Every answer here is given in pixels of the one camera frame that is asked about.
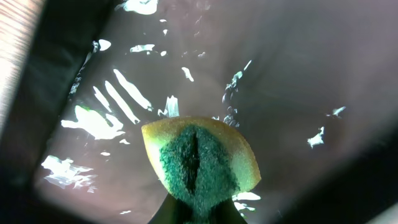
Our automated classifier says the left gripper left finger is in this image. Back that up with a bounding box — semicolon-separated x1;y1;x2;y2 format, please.
148;194;187;224

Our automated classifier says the black rectangular tray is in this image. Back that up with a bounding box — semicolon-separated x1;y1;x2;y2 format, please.
1;1;397;223

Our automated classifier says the green yellow sponge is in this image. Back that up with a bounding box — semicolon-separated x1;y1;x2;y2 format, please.
141;117;261;217

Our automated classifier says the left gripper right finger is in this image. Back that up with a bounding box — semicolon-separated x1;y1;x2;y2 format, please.
214;198;247;224

